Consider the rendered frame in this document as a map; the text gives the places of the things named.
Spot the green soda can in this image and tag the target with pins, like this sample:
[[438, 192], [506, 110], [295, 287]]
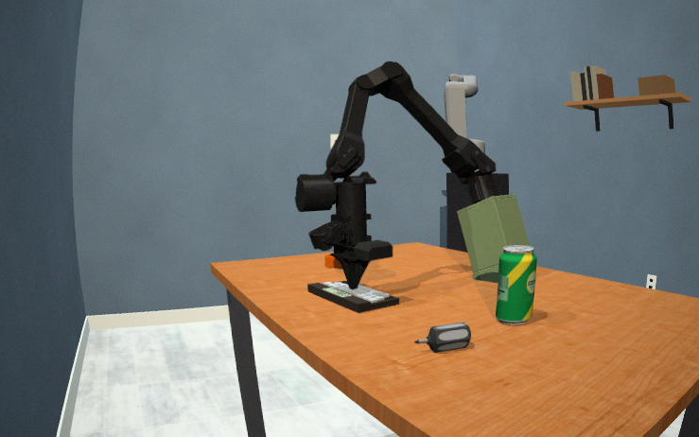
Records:
[[516, 283]]

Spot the orange digital multimeter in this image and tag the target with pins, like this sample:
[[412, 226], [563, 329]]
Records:
[[332, 262]]

